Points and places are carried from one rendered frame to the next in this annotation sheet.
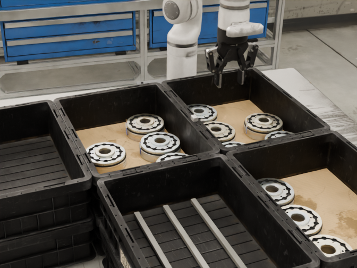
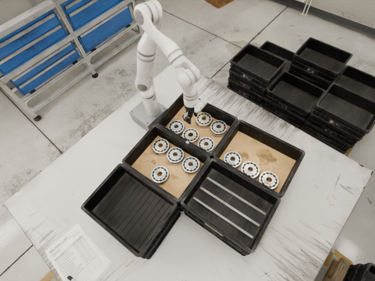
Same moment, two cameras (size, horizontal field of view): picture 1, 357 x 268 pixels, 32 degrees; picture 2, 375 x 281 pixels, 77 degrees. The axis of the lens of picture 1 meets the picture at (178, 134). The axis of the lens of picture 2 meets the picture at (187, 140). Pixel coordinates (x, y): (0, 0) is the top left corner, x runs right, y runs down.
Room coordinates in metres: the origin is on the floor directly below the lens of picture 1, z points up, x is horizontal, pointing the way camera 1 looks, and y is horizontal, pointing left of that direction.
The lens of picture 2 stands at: (0.74, 0.23, 2.08)
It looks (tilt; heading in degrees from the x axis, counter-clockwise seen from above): 60 degrees down; 335
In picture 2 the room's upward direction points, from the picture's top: 8 degrees counter-clockwise
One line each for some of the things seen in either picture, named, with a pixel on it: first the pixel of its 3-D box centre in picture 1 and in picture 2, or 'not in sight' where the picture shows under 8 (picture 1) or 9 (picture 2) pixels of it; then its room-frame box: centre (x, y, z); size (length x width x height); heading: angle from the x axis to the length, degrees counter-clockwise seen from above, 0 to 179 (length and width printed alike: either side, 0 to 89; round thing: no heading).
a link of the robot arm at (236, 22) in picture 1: (237, 16); (193, 99); (1.40, -0.13, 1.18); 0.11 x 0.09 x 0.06; 22
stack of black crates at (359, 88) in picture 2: not in sight; (352, 97); (1.22, -1.69, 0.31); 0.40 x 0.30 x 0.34; 17
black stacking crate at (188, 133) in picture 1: (131, 145); (167, 164); (1.31, 0.12, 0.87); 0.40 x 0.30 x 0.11; 23
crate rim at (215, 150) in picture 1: (131, 127); (166, 160); (1.31, 0.12, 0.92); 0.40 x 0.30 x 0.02; 23
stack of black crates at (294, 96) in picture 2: not in sight; (289, 102); (1.49, -1.19, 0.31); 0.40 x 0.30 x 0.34; 17
